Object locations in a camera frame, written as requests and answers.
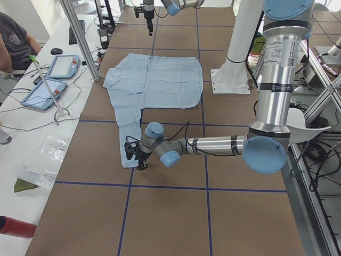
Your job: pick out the white mast base plate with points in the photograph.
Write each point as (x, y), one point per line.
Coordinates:
(231, 78)

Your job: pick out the clear plastic bag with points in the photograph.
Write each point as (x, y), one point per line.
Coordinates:
(42, 166)

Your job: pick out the white camera mast pole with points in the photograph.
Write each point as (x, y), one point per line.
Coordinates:
(247, 14)

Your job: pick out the red bottle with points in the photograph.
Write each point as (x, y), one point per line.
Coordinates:
(17, 228)

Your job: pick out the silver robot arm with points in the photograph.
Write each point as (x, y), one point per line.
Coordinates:
(172, 7)
(264, 147)

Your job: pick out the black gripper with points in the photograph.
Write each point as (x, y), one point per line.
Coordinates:
(141, 156)
(148, 13)

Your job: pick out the seated person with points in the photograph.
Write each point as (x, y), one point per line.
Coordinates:
(16, 46)

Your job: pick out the black computer mouse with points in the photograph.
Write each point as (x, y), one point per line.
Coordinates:
(56, 51)

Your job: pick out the blue teach pendant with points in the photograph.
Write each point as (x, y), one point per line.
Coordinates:
(63, 67)
(40, 98)

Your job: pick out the grabber stick tool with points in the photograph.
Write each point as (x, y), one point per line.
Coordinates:
(59, 109)

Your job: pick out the light blue button shirt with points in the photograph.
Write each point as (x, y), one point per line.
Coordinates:
(143, 81)

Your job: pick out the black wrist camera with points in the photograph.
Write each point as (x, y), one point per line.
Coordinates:
(131, 149)
(137, 10)

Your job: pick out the far blue teach pendant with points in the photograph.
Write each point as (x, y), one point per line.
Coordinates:
(63, 67)

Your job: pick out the aluminium frame post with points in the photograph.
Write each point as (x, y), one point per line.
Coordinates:
(80, 36)

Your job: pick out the near blue teach pendant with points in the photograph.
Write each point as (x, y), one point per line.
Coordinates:
(40, 98)

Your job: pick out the green cloth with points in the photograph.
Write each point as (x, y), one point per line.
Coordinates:
(22, 185)

